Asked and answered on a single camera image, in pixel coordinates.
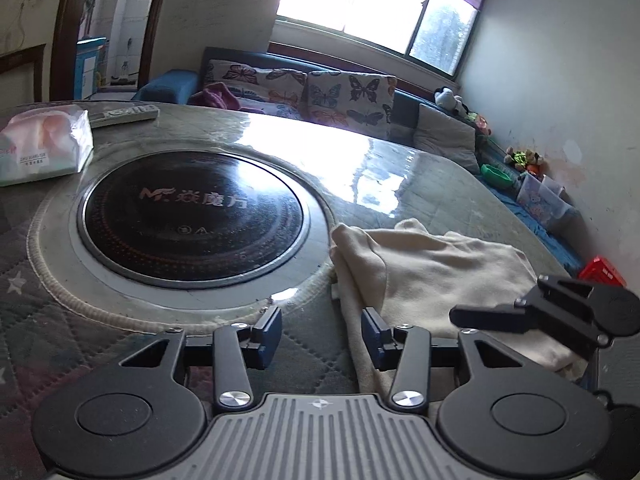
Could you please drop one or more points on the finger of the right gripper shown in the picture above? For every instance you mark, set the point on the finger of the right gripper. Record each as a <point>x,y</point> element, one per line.
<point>504,318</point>

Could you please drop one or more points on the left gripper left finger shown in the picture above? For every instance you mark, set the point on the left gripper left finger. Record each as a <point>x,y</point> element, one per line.
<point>240,347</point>

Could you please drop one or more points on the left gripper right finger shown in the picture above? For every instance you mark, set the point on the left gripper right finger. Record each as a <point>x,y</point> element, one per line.
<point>405,350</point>

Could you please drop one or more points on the cream sweatshirt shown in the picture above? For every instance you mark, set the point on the cream sweatshirt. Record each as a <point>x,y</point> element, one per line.
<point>411,276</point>

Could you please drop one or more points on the red plastic stool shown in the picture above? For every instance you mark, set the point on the red plastic stool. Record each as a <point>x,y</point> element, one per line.
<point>600,270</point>

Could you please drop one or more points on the clear plastic storage box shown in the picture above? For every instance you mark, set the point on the clear plastic storage box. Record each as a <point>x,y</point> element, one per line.
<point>548,209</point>

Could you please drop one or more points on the black round induction cooktop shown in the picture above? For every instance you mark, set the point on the black round induction cooktop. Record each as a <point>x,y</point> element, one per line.
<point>192,220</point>

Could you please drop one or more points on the green plastic bowl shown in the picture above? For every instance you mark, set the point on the green plastic bowl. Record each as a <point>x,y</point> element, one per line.
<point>496,178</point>

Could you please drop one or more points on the plush toys pile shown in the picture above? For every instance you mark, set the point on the plush toys pile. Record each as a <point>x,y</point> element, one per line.
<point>524,161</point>

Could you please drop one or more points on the colourful small toy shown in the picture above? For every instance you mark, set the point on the colourful small toy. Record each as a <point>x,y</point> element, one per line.
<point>479,122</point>

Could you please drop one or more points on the grey plain cushion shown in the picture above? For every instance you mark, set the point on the grey plain cushion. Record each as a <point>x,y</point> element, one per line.
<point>443,135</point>

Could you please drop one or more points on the black white plush toy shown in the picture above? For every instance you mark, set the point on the black white plush toy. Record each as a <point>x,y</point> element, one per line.
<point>446,99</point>

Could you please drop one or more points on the butterfly cushion right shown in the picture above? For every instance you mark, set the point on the butterfly cushion right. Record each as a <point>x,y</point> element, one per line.
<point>358,102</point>

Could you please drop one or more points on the butterfly cushion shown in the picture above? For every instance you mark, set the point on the butterfly cushion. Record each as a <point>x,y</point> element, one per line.
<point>270,91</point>
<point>358,102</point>

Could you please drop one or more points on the magenta cloth on sofa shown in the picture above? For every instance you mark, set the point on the magenta cloth on sofa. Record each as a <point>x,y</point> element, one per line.
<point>215,95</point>

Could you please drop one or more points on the butterfly cushion left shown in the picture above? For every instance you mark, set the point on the butterfly cushion left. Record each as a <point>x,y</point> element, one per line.
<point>270,91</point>

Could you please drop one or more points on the grey remote control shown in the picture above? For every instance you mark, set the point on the grey remote control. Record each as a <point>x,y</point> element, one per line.
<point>124,115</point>

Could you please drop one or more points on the pink tissue pack far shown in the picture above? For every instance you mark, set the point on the pink tissue pack far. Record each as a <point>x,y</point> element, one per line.
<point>44,143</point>

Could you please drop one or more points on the blue corner sofa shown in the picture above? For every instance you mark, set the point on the blue corner sofa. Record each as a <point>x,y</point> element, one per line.
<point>176,87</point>

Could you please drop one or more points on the blue white small cabinet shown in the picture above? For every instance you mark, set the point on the blue white small cabinet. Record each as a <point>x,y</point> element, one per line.
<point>88,52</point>

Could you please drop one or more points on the window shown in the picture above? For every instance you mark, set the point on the window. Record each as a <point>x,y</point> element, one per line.
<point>433,33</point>

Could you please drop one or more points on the dark wooden door frame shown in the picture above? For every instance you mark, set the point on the dark wooden door frame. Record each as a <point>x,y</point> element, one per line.
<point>124,66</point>

